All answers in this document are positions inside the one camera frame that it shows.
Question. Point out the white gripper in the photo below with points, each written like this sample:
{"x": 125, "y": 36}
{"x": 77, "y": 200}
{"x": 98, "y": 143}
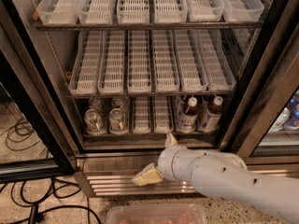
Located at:
{"x": 167, "y": 163}

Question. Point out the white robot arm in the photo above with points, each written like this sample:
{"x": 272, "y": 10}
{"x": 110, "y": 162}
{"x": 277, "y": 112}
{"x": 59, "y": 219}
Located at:
{"x": 221, "y": 175}

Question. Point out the bottom shelf tray four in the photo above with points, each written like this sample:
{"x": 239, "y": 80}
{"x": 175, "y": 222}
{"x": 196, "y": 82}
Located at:
{"x": 162, "y": 115}

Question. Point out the shelf tray four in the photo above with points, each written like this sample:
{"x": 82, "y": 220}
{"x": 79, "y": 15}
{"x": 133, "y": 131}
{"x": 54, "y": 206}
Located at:
{"x": 162, "y": 115}
{"x": 164, "y": 61}
{"x": 170, "y": 11}

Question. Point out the soda can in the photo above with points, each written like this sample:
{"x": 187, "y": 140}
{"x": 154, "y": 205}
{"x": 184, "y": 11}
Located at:
{"x": 97, "y": 103}
{"x": 117, "y": 121}
{"x": 94, "y": 122}

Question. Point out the steel fridge base grille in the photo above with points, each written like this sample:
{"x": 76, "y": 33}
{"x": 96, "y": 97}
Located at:
{"x": 110, "y": 174}

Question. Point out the front left soda can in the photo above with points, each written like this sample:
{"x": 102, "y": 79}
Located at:
{"x": 94, "y": 122}

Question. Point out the middle shelf tray three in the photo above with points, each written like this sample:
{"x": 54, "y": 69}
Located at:
{"x": 139, "y": 74}

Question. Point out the rear left soda can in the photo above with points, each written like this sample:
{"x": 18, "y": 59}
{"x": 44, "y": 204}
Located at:
{"x": 97, "y": 103}

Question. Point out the middle shelf tray four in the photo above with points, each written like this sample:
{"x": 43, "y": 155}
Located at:
{"x": 164, "y": 61}

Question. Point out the middle shelf tray five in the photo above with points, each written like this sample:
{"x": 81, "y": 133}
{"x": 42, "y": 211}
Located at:
{"x": 191, "y": 71}

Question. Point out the shelf tray five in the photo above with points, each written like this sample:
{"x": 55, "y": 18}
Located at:
{"x": 191, "y": 71}
{"x": 205, "y": 10}

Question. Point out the middle shelf tray two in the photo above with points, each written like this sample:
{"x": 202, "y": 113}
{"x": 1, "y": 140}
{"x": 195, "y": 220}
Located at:
{"x": 111, "y": 77}

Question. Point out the shelf tray two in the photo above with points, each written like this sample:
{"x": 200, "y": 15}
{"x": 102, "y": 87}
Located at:
{"x": 96, "y": 11}
{"x": 111, "y": 77}

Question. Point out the right glass fridge door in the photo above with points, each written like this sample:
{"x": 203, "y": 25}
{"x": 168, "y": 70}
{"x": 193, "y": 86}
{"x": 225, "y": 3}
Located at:
{"x": 265, "y": 60}

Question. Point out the middle shelf tray one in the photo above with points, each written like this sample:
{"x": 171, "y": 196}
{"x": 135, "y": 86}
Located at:
{"x": 85, "y": 70}

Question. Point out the left open fridge door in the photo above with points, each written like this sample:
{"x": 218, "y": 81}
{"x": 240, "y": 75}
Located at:
{"x": 32, "y": 77}

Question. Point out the blue can behind glass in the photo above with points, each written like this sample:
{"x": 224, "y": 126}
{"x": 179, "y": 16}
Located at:
{"x": 292, "y": 123}

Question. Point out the top shelf tray four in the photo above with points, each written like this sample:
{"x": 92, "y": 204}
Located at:
{"x": 170, "y": 11}

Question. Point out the top shelf tray three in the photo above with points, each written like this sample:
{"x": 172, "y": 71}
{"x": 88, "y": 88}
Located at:
{"x": 133, "y": 11}

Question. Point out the top shelf tray five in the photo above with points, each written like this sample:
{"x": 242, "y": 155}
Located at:
{"x": 205, "y": 10}

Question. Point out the top shelf tray two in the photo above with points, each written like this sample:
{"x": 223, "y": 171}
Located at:
{"x": 96, "y": 11}

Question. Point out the top shelf tray six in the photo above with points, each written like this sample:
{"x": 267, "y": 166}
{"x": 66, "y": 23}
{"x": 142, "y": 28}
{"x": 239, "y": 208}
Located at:
{"x": 242, "y": 10}

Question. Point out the left tea bottle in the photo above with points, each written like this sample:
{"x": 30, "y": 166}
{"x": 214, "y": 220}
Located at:
{"x": 187, "y": 115}

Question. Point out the tea bottle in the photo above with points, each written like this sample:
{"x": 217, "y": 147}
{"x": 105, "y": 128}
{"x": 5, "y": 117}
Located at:
{"x": 211, "y": 115}
{"x": 187, "y": 115}

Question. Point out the clear plastic bin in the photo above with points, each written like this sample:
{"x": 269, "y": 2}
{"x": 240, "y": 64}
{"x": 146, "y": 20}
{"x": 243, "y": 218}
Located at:
{"x": 157, "y": 214}

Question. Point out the right tea bottle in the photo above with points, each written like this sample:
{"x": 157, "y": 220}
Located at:
{"x": 211, "y": 115}

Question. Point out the white bottle behind glass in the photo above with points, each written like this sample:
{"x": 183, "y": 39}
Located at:
{"x": 282, "y": 118}

